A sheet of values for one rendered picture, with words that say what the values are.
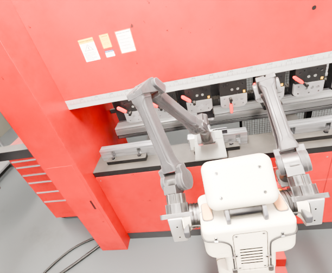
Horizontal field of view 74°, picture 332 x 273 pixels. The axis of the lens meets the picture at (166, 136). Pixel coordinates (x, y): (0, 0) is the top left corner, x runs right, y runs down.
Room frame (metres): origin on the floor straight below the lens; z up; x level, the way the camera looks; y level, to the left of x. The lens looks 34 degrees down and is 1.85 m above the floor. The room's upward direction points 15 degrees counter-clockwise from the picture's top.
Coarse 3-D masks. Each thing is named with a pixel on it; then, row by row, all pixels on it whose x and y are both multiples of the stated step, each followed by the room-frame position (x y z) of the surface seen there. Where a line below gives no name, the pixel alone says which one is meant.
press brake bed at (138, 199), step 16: (272, 160) 0.98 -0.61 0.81; (320, 160) 0.92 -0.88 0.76; (112, 176) 1.24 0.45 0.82; (128, 176) 1.21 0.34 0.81; (144, 176) 1.18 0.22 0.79; (192, 176) 1.10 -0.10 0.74; (320, 176) 0.92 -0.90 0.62; (112, 192) 1.25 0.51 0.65; (128, 192) 1.22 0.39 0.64; (144, 192) 1.19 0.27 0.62; (160, 192) 1.17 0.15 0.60; (192, 192) 1.11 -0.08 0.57; (320, 192) 0.91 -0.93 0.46; (128, 208) 1.24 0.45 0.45; (144, 208) 1.21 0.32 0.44; (160, 208) 1.18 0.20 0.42; (128, 224) 1.25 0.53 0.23; (144, 224) 1.22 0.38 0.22; (160, 224) 1.19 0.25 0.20; (304, 224) 0.93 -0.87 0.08; (320, 224) 0.90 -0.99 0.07
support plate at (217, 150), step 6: (216, 132) 1.17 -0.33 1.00; (216, 138) 1.11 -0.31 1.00; (222, 138) 1.09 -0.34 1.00; (210, 144) 1.07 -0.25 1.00; (216, 144) 1.05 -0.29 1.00; (222, 144) 1.04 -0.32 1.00; (198, 150) 1.04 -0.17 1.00; (204, 150) 1.03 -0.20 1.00; (210, 150) 1.01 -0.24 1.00; (216, 150) 1.00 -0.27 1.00; (222, 150) 0.98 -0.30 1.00; (198, 156) 0.99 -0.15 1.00; (204, 156) 0.98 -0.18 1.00; (210, 156) 0.96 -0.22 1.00; (216, 156) 0.95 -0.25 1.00; (222, 156) 0.94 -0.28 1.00
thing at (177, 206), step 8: (168, 200) 0.53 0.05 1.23; (176, 200) 0.52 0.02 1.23; (184, 200) 0.53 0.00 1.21; (168, 208) 0.51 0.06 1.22; (176, 208) 0.50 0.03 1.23; (184, 208) 0.50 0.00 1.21; (160, 216) 0.49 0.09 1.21; (168, 216) 0.48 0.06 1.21; (176, 216) 0.48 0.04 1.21; (184, 216) 0.47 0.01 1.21
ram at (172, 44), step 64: (64, 0) 1.31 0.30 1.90; (128, 0) 1.24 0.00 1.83; (192, 0) 1.17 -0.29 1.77; (256, 0) 1.11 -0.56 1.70; (320, 0) 1.05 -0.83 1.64; (64, 64) 1.35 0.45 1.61; (128, 64) 1.26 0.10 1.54; (192, 64) 1.19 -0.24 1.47; (256, 64) 1.11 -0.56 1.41; (320, 64) 1.04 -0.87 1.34
